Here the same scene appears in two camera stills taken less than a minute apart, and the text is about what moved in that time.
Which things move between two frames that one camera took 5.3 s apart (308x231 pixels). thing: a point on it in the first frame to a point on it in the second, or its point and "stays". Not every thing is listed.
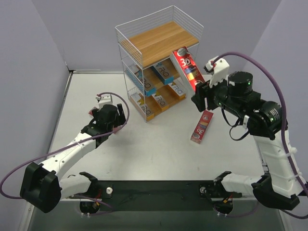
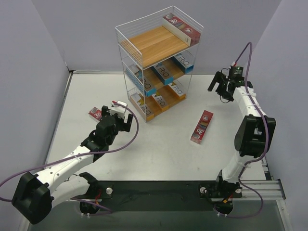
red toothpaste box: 191,72 to 181,29
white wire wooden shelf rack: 151,81 stays
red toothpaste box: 202,126 stays
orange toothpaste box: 138,100 stays
